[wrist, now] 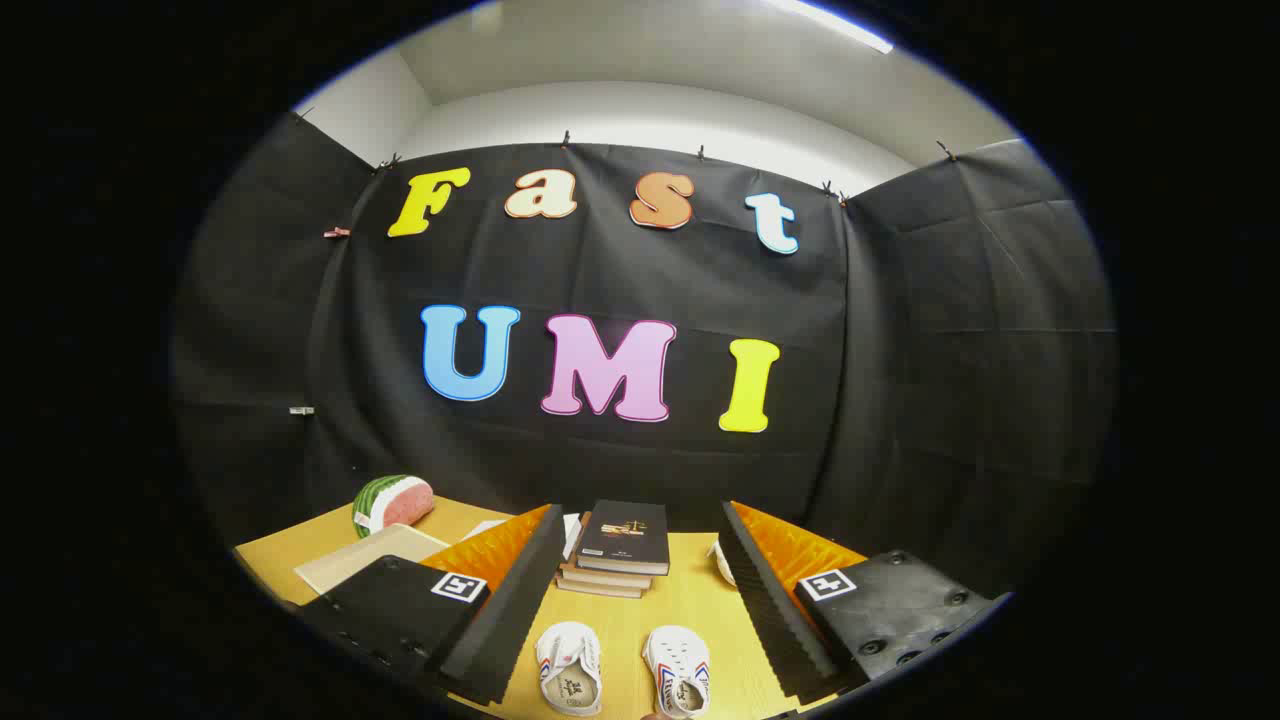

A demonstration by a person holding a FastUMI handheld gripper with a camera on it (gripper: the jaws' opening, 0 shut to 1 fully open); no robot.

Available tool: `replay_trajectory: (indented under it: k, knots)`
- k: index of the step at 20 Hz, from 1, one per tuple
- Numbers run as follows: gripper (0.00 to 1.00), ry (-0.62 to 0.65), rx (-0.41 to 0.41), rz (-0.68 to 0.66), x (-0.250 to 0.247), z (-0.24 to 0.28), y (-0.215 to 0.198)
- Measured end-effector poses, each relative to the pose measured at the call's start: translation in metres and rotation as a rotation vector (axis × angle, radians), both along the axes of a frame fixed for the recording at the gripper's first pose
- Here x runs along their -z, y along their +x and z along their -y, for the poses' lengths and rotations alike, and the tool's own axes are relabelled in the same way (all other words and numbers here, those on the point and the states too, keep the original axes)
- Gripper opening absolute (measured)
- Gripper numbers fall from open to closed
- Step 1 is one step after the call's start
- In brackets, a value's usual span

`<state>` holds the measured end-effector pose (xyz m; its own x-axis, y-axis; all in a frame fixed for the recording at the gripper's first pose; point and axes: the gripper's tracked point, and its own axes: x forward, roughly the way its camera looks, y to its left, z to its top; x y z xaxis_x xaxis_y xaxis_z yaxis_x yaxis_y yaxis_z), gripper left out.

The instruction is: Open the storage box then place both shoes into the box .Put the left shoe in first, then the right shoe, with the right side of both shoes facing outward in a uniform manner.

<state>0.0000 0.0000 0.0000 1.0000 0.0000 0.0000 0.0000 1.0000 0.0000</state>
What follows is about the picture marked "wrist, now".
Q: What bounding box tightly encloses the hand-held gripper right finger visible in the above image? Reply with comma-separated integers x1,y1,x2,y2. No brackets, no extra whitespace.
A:
720,500,1006,705

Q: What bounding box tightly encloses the black backdrop cloth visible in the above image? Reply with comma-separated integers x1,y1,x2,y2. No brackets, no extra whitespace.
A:
170,110,1119,601

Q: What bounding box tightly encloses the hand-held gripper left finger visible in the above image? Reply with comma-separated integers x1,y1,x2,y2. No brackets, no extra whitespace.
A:
298,504,568,707

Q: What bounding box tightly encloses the watermelon slice plush toy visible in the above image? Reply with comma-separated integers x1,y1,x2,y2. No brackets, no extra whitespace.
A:
351,474,436,539

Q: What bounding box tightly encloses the white book with portrait cover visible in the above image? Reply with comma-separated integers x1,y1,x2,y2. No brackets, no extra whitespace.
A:
462,513,583,561

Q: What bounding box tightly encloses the black hardcover book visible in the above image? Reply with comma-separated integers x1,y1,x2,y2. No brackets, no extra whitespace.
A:
575,499,672,577

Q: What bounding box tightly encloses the beige fabric storage box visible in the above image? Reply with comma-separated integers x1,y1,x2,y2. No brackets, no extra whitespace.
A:
293,523,453,597

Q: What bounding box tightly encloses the white canvas shoe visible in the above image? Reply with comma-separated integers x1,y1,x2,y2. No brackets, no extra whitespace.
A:
641,625,712,720
535,621,604,717

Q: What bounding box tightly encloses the brown book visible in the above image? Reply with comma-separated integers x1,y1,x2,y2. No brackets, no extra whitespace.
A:
559,560,654,590
555,576,647,600

